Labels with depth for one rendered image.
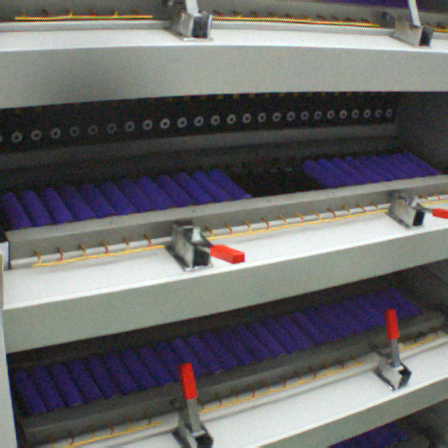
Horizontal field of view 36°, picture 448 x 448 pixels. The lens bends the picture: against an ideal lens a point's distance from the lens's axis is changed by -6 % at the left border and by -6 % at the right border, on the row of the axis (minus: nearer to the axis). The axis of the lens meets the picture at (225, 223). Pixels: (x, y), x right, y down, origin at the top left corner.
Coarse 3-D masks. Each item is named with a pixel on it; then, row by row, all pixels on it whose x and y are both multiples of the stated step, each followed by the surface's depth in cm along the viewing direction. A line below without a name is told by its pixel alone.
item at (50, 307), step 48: (96, 144) 72; (144, 144) 75; (192, 144) 78; (240, 144) 81; (432, 144) 92; (0, 240) 55; (240, 240) 67; (288, 240) 69; (336, 240) 70; (384, 240) 72; (432, 240) 77; (0, 288) 51; (48, 288) 56; (96, 288) 57; (144, 288) 59; (192, 288) 61; (240, 288) 64; (288, 288) 68; (48, 336) 56; (96, 336) 58
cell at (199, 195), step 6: (180, 174) 73; (186, 174) 74; (174, 180) 73; (180, 180) 73; (186, 180) 72; (192, 180) 72; (180, 186) 72; (186, 186) 72; (192, 186) 71; (198, 186) 72; (186, 192) 71; (192, 192) 71; (198, 192) 70; (204, 192) 70; (192, 198) 70; (198, 198) 70; (204, 198) 69; (210, 198) 69; (198, 204) 69; (204, 204) 69
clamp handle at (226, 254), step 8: (192, 232) 61; (200, 232) 61; (192, 240) 62; (200, 240) 62; (200, 248) 60; (208, 248) 59; (216, 248) 58; (224, 248) 58; (232, 248) 58; (216, 256) 58; (224, 256) 57; (232, 256) 56; (240, 256) 56; (232, 264) 56
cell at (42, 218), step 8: (24, 192) 65; (32, 192) 65; (24, 200) 64; (32, 200) 64; (24, 208) 64; (32, 208) 63; (40, 208) 63; (32, 216) 62; (40, 216) 62; (48, 216) 62; (32, 224) 62; (40, 224) 61; (48, 224) 61
